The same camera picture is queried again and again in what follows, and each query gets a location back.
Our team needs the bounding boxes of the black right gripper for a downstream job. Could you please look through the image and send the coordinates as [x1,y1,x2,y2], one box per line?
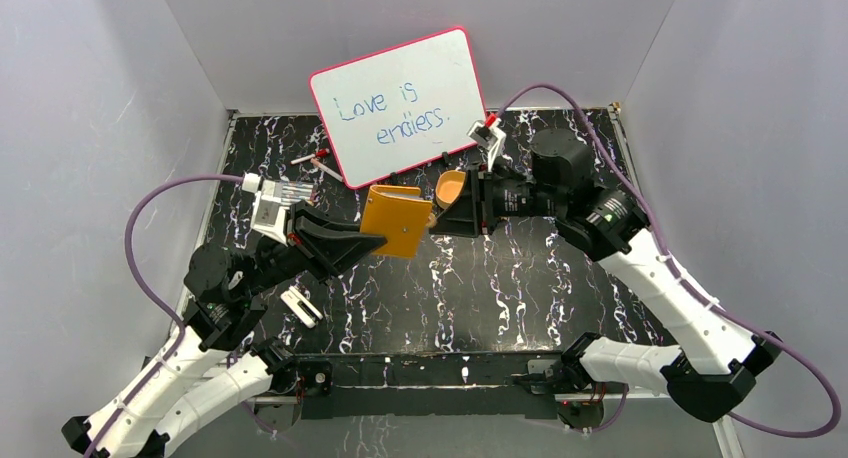
[427,161,564,239]

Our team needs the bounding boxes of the orange leather card holder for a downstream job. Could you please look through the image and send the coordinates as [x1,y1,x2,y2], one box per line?
[360,185,434,259]

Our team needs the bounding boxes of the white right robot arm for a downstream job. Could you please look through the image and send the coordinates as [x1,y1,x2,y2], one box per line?
[432,129,779,422]

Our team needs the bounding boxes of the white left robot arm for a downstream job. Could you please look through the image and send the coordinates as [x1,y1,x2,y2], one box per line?
[61,200,388,457]

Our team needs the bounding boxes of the orange oval tray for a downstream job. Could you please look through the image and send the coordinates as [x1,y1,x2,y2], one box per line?
[434,170,466,210]

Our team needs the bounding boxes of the pack of coloured markers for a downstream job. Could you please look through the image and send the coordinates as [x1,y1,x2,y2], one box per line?
[262,180,315,207]

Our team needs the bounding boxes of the white marker pen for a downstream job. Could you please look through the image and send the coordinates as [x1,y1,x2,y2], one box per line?
[310,158,344,182]

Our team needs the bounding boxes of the small white object on table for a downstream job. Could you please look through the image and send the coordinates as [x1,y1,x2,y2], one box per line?
[280,286,324,329]

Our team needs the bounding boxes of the red capped marker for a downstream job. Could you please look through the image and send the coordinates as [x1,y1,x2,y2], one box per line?
[290,148,331,165]

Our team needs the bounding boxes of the pink framed whiteboard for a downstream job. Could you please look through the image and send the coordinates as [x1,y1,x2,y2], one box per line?
[309,27,486,190]

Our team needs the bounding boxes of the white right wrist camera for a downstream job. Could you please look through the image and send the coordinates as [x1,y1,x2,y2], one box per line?
[467,114,507,171]

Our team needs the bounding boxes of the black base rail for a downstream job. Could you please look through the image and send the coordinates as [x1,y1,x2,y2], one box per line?
[249,351,621,433]

